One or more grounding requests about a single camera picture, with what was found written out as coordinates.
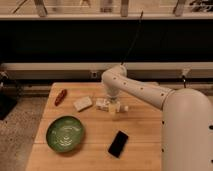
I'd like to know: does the white plastic bottle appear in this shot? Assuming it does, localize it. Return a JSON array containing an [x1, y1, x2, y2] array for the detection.
[[96, 98, 129, 113]]

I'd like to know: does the green ceramic bowl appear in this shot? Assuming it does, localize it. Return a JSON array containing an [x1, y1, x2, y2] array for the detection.
[[46, 116, 85, 153]]

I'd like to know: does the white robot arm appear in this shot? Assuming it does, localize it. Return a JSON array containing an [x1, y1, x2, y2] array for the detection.
[[101, 65, 213, 171]]

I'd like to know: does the white sponge block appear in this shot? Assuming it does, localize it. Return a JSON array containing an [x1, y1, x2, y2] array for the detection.
[[73, 96, 93, 112]]

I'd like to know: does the black smartphone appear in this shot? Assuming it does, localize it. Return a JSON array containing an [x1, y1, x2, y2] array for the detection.
[[108, 131, 128, 158]]

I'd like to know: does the red brown sausage toy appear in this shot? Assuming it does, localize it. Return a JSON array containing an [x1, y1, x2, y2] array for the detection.
[[54, 89, 67, 106]]

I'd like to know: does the black hanging cable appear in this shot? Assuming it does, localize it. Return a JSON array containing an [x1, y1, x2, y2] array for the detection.
[[120, 9, 145, 66]]

